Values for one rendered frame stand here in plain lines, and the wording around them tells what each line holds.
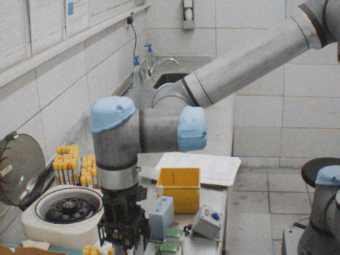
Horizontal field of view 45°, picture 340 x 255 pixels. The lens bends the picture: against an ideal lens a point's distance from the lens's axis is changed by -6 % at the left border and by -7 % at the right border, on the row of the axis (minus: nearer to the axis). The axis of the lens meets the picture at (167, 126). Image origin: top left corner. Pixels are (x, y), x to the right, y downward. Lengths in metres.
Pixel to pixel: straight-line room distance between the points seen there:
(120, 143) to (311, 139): 2.91
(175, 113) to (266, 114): 2.73
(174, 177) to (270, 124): 2.08
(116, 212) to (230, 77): 0.32
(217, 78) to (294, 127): 2.69
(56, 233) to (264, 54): 0.70
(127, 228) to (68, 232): 0.39
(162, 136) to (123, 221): 0.18
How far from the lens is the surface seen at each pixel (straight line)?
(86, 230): 1.15
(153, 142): 0.72
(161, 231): 1.24
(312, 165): 2.22
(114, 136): 0.71
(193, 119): 0.71
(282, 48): 0.83
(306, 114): 3.46
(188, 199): 1.35
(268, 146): 3.54
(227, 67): 0.82
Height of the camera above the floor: 1.63
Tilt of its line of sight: 21 degrees down
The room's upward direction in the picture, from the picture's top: 3 degrees counter-clockwise
